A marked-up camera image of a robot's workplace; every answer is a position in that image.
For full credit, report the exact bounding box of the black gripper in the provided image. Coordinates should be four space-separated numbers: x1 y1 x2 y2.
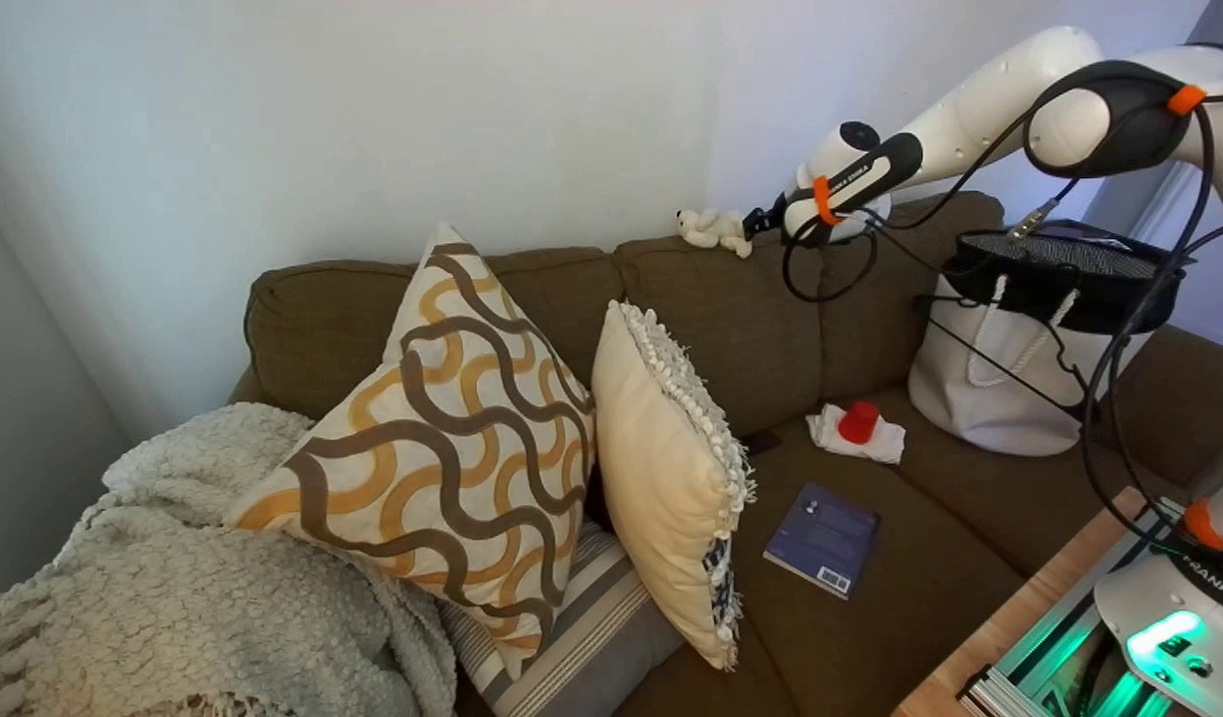
739 196 793 239

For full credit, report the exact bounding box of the white teddy bear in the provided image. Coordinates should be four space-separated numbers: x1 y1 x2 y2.
678 210 754 260

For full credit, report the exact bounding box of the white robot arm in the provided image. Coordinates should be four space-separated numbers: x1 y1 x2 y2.
739 29 1223 243

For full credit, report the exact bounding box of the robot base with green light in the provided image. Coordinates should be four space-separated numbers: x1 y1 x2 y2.
960 483 1223 717

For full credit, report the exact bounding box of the brown fabric couch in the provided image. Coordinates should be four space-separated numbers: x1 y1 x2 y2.
230 192 1223 717

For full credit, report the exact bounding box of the grey striped cushion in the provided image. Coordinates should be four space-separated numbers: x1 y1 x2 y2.
443 522 681 717

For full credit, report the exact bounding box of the red small object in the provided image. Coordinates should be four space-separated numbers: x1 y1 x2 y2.
838 401 879 446

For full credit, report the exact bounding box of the white cloth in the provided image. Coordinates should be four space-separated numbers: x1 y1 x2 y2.
803 401 903 467

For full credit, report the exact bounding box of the white and black tote bag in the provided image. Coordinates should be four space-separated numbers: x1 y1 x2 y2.
908 219 1180 459

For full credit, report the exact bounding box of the cream fringed throw pillow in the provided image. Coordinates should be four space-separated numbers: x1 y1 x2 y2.
595 299 758 674

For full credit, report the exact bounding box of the blue book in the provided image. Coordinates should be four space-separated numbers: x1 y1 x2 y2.
763 487 879 601

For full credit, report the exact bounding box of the wavy patterned throw pillow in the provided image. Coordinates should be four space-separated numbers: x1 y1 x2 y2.
227 228 599 678

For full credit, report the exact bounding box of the wooden table edge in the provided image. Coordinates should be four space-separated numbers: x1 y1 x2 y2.
893 487 1143 717

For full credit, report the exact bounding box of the grey knitted blanket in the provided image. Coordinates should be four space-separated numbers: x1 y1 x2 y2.
0 401 457 717

